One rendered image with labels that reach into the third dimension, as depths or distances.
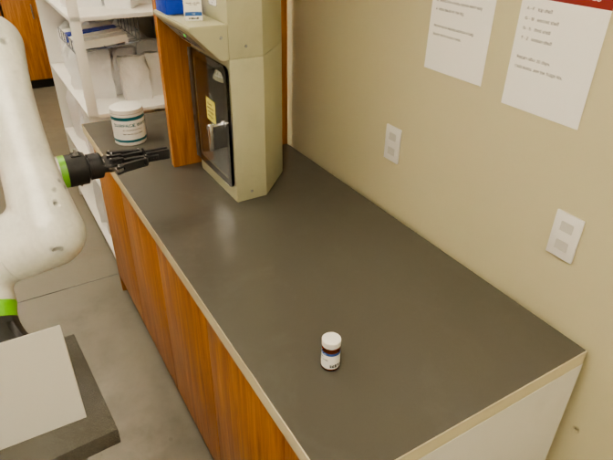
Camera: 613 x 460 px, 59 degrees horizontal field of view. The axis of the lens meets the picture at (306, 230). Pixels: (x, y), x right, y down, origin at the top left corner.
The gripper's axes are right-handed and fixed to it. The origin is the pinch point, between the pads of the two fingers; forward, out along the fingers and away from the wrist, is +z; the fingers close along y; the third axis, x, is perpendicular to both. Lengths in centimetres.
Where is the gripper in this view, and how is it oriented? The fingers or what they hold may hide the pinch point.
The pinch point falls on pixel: (157, 154)
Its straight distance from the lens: 172.3
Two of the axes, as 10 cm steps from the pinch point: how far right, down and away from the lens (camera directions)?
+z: 8.6, -2.5, 4.5
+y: -5.1, -4.8, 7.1
